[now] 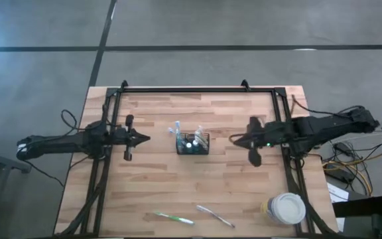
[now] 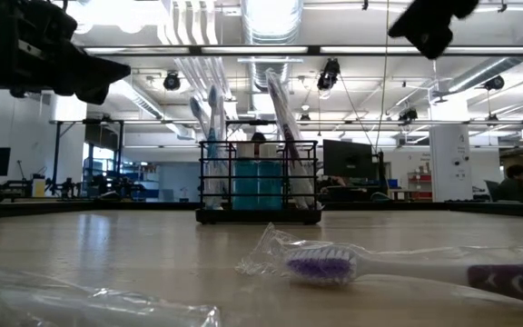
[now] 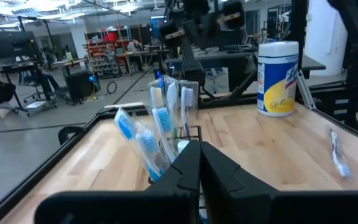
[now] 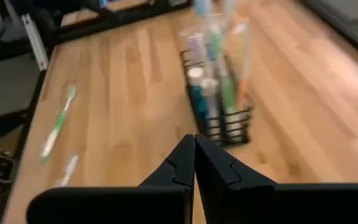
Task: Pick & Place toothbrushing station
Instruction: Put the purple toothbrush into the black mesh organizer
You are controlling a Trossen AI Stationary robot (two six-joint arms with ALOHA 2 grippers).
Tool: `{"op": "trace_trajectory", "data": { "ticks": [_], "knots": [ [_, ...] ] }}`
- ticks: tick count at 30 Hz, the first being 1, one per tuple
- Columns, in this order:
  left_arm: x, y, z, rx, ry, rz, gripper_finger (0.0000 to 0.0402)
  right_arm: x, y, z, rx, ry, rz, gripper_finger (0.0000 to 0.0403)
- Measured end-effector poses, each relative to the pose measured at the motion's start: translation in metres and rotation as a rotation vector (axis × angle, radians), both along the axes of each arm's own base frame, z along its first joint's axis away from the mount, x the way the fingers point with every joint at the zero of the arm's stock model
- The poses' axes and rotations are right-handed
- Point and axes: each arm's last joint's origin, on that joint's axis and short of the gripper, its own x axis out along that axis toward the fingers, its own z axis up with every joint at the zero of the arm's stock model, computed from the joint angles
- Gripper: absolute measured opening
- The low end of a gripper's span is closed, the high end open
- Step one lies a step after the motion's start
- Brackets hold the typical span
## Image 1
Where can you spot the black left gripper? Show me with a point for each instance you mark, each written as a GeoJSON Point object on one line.
{"type": "Point", "coordinates": [119, 136]}

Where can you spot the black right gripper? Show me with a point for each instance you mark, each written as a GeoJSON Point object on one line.
{"type": "Point", "coordinates": [267, 136]}

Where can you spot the red white toothbrush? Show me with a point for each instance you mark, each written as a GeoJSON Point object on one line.
{"type": "Point", "coordinates": [197, 136]}

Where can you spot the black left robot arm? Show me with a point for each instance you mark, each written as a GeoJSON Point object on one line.
{"type": "Point", "coordinates": [55, 147]}

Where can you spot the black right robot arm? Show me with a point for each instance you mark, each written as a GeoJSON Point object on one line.
{"type": "Point", "coordinates": [327, 124]}

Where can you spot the white-lidded round tub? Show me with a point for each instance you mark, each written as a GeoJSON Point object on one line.
{"type": "Point", "coordinates": [287, 208]}

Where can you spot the black power brick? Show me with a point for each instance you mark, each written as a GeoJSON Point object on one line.
{"type": "Point", "coordinates": [343, 148]}
{"type": "Point", "coordinates": [340, 175]}

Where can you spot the white paper sheet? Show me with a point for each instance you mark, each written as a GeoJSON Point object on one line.
{"type": "Point", "coordinates": [338, 194]}

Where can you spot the black beam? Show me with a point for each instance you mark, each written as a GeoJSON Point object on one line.
{"type": "Point", "coordinates": [360, 206]}

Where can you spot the black aluminium rig frame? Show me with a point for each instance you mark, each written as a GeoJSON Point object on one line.
{"type": "Point", "coordinates": [194, 89]}

